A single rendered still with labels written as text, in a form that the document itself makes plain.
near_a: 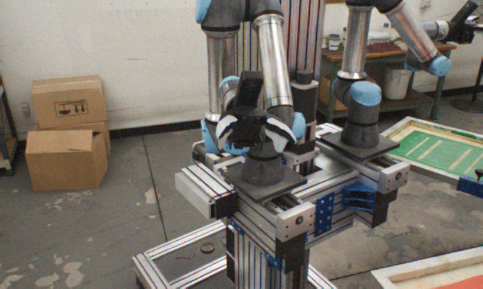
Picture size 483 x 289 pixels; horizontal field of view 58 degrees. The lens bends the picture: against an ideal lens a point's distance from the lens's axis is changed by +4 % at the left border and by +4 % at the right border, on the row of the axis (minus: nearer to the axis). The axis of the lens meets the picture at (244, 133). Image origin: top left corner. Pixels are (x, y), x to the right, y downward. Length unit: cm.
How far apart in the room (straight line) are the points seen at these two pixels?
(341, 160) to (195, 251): 133
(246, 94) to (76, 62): 379
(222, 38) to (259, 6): 14
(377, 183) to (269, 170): 49
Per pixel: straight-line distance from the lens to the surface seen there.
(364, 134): 173
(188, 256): 278
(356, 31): 176
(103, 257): 323
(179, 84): 473
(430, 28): 191
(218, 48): 126
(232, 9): 123
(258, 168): 142
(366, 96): 168
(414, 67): 192
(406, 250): 334
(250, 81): 86
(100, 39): 455
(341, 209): 179
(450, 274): 172
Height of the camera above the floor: 202
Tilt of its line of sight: 25 degrees down
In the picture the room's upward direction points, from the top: straight up
